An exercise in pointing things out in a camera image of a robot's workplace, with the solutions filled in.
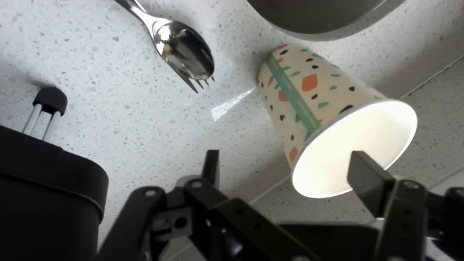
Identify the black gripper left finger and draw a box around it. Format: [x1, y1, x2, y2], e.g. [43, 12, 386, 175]
[96, 150, 321, 261]

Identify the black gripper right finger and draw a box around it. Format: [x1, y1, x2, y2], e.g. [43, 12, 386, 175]
[347, 150, 464, 261]

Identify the patterned paper cup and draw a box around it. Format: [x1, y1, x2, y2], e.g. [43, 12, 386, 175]
[256, 44, 420, 201]

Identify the stainless steel sink basin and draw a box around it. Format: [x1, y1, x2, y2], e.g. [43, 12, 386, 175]
[246, 0, 408, 43]

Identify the metal fork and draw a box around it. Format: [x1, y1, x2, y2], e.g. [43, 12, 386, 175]
[115, 0, 217, 95]

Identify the black caddy with wooden top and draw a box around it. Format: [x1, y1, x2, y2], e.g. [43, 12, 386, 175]
[0, 125, 111, 261]

